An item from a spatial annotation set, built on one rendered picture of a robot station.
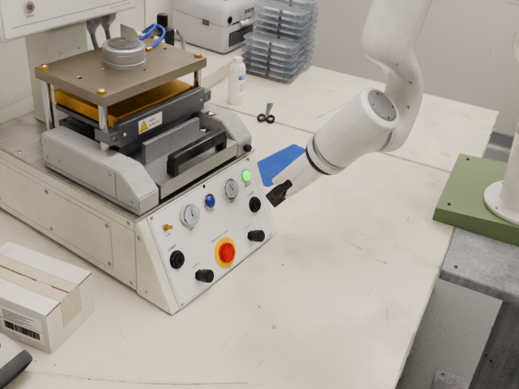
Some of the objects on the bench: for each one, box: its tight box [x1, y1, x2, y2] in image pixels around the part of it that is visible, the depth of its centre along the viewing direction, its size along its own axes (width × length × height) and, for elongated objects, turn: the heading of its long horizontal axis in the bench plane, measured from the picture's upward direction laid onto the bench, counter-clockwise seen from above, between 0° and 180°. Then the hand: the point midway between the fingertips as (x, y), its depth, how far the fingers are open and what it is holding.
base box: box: [0, 150, 276, 315], centre depth 132 cm, size 54×38×17 cm
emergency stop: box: [219, 242, 235, 263], centre depth 121 cm, size 2×4×4 cm, turn 137°
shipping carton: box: [0, 242, 95, 354], centre depth 107 cm, size 19×13×9 cm
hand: (276, 195), depth 124 cm, fingers closed
